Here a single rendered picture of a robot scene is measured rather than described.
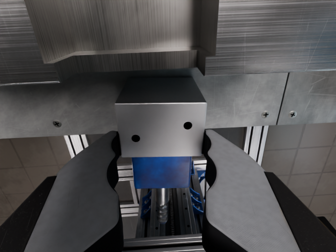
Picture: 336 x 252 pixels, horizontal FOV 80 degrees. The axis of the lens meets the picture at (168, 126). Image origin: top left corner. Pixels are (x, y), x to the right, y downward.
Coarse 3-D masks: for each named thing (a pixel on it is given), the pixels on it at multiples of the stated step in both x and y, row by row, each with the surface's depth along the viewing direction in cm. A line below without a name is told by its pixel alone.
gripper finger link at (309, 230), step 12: (276, 180) 8; (276, 192) 8; (288, 192) 8; (288, 204) 7; (300, 204) 7; (288, 216) 7; (300, 216) 7; (312, 216) 7; (300, 228) 6; (312, 228) 6; (324, 228) 6; (300, 240) 6; (312, 240) 6; (324, 240) 6
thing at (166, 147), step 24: (120, 96) 12; (144, 96) 12; (168, 96) 12; (192, 96) 12; (120, 120) 11; (144, 120) 11; (168, 120) 11; (192, 120) 11; (120, 144) 12; (144, 144) 12; (168, 144) 12; (192, 144) 12; (144, 168) 14; (168, 168) 15; (168, 192) 17
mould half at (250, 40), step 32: (0, 0) 5; (224, 0) 6; (256, 0) 6; (288, 0) 6; (320, 0) 6; (0, 32) 6; (32, 32) 6; (224, 32) 6; (256, 32) 6; (288, 32) 6; (320, 32) 6; (0, 64) 6; (32, 64) 6; (224, 64) 6; (256, 64) 6; (288, 64) 6; (320, 64) 7
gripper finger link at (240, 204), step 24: (216, 144) 11; (216, 168) 9; (240, 168) 9; (216, 192) 8; (240, 192) 8; (264, 192) 8; (216, 216) 7; (240, 216) 7; (264, 216) 7; (216, 240) 7; (240, 240) 6; (264, 240) 6; (288, 240) 6
